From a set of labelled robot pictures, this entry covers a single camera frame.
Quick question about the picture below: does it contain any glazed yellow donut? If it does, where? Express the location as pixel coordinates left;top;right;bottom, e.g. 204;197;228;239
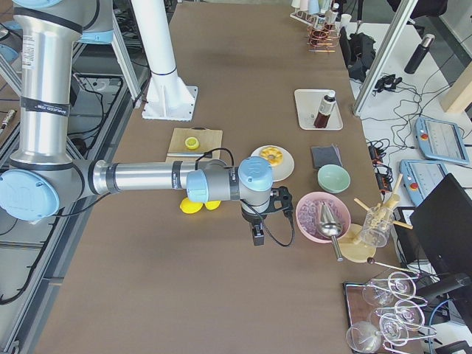
259;146;284;167

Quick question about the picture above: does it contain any aluminium frame post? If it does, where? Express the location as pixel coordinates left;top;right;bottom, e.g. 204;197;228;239
353;0;417;117

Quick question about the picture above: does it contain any brown tea bottle on tray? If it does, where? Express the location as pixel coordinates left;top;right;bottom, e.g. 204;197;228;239
313;90;336;128

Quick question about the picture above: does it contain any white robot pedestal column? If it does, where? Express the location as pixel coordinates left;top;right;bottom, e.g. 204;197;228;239
132;0;198;122

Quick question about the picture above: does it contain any clear glass mug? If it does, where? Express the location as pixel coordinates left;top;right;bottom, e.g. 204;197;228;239
359;206;393;248

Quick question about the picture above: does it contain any cream rabbit tray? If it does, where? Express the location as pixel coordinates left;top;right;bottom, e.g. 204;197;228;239
294;89;343;131

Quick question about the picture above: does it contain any yellow lemon front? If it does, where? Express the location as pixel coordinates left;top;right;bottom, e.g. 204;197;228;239
179;198;204;215

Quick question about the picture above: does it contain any yellow lemon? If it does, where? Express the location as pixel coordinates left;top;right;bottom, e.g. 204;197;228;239
204;201;221;211
179;198;204;215

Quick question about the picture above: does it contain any white round plate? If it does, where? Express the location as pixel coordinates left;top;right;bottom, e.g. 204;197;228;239
251;145;294;182

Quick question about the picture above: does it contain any grey folded cloth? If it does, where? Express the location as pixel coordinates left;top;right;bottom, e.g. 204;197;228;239
310;145;343;170

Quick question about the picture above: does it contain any half lemon on board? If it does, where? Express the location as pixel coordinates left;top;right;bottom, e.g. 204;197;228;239
184;136;200;150

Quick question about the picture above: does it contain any white cup rack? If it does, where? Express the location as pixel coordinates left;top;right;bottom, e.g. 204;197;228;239
290;0;333;24

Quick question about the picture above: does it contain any black monitor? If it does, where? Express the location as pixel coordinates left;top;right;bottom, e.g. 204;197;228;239
411;173;471;291

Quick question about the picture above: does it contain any tea bottle in rack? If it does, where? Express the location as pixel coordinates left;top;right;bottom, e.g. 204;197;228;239
325;3;339;26
313;13;326;31

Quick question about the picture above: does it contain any knife with black handle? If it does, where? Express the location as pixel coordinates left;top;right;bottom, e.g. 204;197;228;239
166;151;213;160

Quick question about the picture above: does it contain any black thermos bottle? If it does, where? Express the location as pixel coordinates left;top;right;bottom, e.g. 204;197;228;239
404;34;436;74

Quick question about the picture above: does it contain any mint green bowl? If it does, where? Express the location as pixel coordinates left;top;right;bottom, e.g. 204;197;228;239
317;164;351;194

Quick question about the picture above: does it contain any tea bottle in rack far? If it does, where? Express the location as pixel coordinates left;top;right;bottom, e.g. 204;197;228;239
325;3;339;26

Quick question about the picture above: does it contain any wooden cutting board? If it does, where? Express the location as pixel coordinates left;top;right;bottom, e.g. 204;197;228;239
165;128;223;162

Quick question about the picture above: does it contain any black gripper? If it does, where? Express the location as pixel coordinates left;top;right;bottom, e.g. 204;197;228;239
241;206;266;246

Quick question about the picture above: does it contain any pink bowl with ice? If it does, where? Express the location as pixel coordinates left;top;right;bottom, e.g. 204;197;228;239
296;192;351;243

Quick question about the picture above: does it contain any copper wire bottle rack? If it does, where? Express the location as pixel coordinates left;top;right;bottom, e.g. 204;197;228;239
307;24;340;53

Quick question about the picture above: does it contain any tea bottle in rack near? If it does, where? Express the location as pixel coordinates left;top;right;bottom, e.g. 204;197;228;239
313;13;326;31

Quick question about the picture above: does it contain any wine glass rack tray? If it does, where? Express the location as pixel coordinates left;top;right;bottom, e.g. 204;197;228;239
343;269;437;353

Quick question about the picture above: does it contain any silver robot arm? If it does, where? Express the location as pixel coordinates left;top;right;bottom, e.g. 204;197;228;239
1;1;274;246

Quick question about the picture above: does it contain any yellow lemon rear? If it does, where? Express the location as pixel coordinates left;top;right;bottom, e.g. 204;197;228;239
204;201;221;211

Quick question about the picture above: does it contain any wooden mug tree stand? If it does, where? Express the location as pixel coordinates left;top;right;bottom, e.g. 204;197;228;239
340;173;413;263

